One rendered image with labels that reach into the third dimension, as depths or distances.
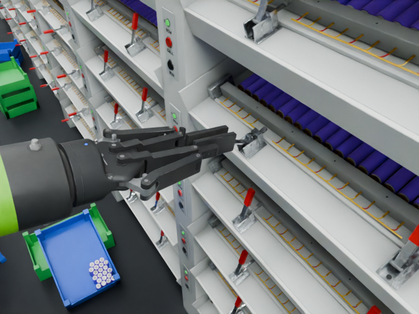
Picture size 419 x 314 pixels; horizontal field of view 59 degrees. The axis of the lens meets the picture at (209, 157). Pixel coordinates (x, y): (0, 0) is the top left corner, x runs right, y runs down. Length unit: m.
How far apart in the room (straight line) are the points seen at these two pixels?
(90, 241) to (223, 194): 0.88
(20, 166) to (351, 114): 0.33
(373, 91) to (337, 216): 0.19
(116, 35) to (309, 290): 0.75
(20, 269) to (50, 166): 1.29
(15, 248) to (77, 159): 1.35
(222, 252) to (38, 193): 0.59
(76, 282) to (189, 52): 1.08
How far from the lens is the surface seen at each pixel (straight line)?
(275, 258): 0.69
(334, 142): 0.56
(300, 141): 0.56
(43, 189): 0.40
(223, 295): 1.06
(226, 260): 0.90
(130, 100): 1.09
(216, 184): 0.79
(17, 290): 1.62
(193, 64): 0.65
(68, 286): 1.52
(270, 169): 0.56
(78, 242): 1.56
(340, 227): 0.51
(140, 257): 1.55
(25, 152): 0.41
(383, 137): 0.39
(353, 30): 0.45
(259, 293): 0.86
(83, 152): 0.42
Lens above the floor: 1.27
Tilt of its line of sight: 40 degrees down
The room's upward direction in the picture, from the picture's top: straight up
